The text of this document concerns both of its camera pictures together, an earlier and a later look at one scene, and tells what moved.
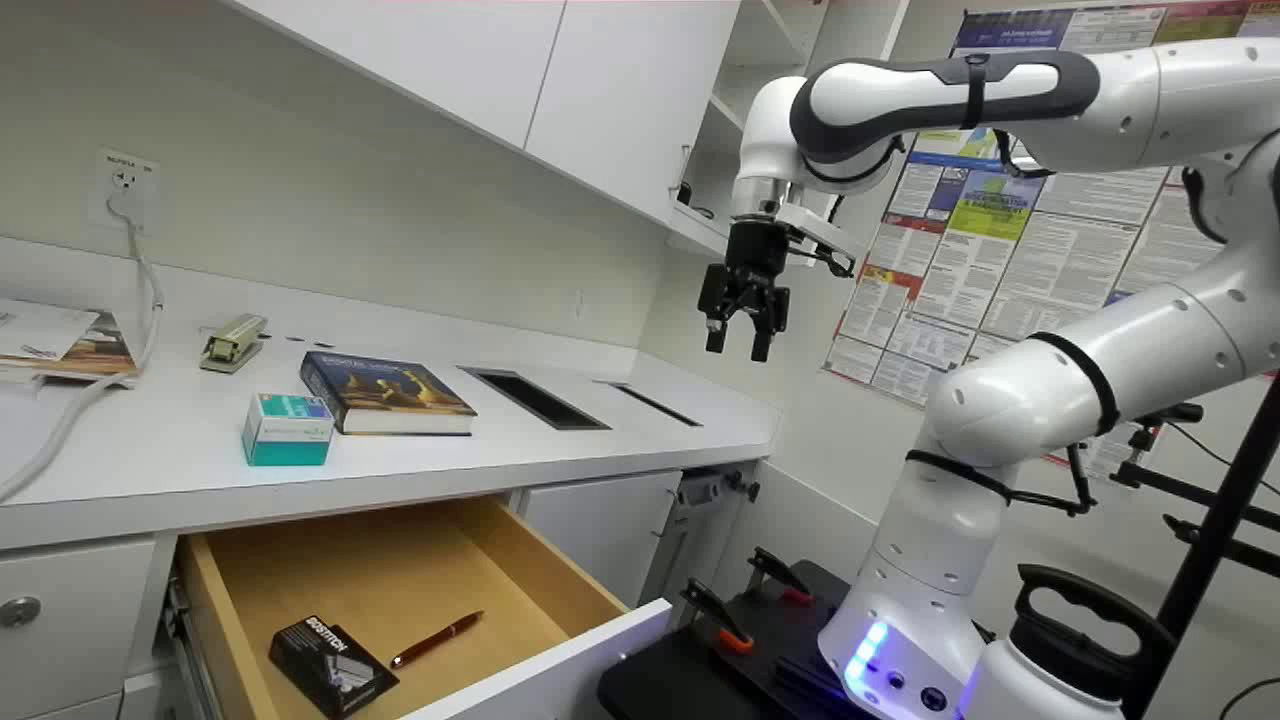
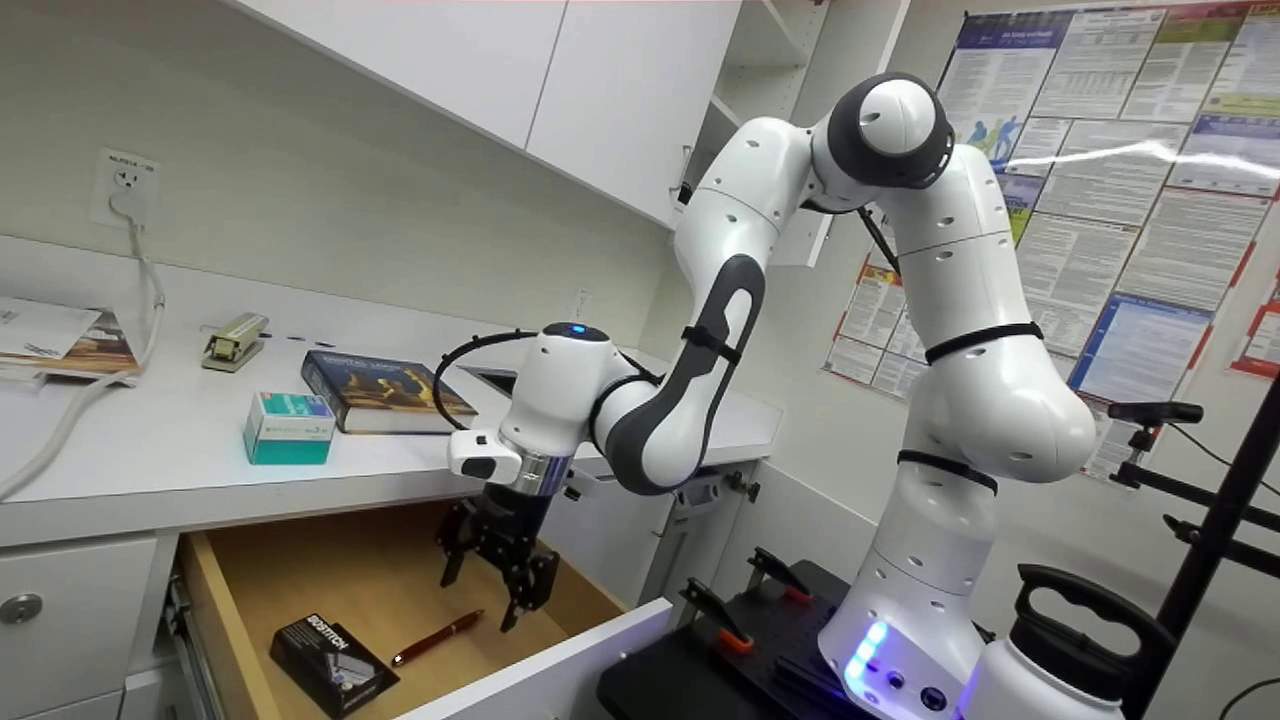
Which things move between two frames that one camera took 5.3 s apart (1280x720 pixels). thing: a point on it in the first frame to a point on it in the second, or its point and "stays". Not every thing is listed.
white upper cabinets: x=639 y=95 stays
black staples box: x=330 y=664 stays
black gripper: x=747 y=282 to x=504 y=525
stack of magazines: x=60 y=340 stays
